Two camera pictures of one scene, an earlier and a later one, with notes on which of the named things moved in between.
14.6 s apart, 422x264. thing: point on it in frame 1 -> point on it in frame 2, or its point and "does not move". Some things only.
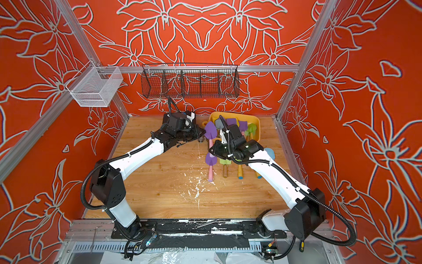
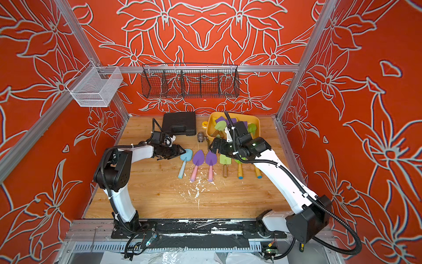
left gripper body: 189,135 -> 169,152
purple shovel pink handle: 210,160 does not move
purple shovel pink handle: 210,132 -> 198,158
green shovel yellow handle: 258,176 does not move
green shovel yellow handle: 240,173 does not move
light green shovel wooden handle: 225,162 does not move
